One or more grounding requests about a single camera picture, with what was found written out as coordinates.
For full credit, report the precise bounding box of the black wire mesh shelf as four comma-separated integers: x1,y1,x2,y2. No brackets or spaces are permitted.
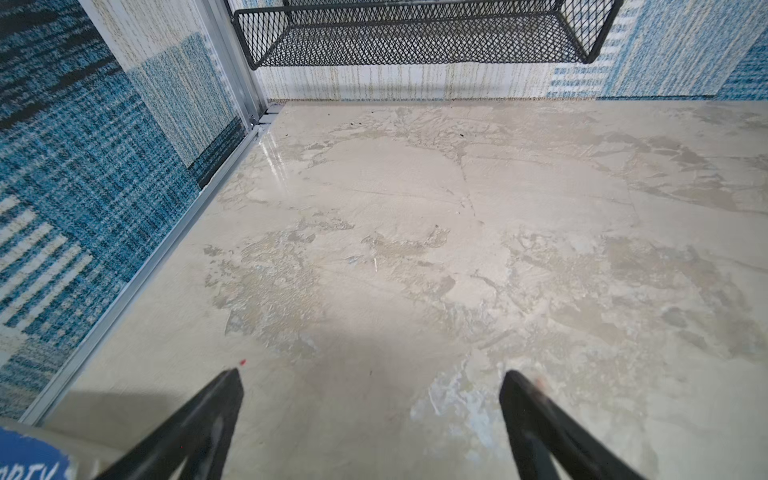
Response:
227,0,622,71

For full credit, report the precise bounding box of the blue illustrated book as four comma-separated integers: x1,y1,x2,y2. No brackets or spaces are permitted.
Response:
1,426,78,480

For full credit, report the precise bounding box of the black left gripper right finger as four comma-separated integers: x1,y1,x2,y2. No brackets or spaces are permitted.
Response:
499,370,641,479

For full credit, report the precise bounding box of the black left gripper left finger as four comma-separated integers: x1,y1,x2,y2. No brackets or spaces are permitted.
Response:
98,368,244,479

